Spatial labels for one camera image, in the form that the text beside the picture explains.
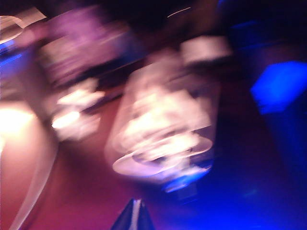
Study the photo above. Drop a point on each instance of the translucent plastic storage box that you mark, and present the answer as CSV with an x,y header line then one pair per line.
x,y
163,124

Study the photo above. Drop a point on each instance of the white insulated water bottle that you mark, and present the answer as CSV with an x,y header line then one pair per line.
x,y
79,55

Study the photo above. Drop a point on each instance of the white power adapter block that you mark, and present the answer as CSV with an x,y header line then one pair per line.
x,y
206,49

